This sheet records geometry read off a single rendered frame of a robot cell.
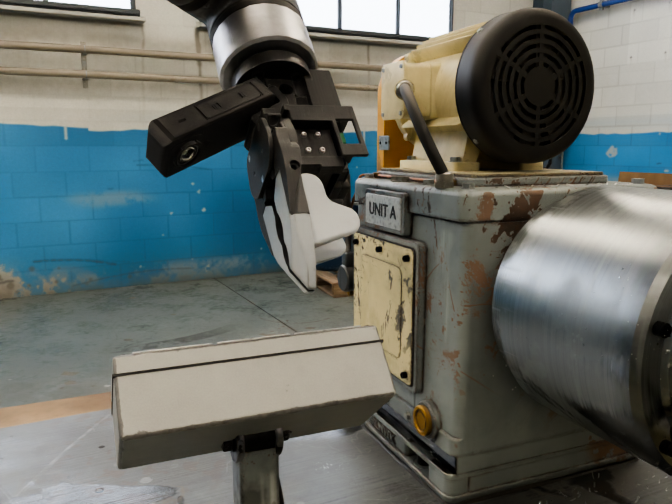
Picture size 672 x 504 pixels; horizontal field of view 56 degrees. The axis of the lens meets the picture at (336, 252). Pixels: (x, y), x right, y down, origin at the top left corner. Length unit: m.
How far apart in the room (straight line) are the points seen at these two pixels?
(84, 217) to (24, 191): 0.49
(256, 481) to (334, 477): 0.40
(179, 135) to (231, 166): 5.37
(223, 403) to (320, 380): 0.06
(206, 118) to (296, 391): 0.23
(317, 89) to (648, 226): 0.30
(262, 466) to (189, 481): 0.42
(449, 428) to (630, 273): 0.30
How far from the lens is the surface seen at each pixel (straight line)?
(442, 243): 0.72
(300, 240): 0.46
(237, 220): 5.91
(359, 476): 0.83
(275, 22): 0.58
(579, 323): 0.57
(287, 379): 0.40
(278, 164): 0.48
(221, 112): 0.51
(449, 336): 0.72
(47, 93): 5.60
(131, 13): 5.71
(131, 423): 0.38
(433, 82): 0.87
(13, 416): 2.87
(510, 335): 0.65
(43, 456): 0.96
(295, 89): 0.57
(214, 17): 0.61
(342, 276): 0.97
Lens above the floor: 1.21
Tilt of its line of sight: 10 degrees down
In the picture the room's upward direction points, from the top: straight up
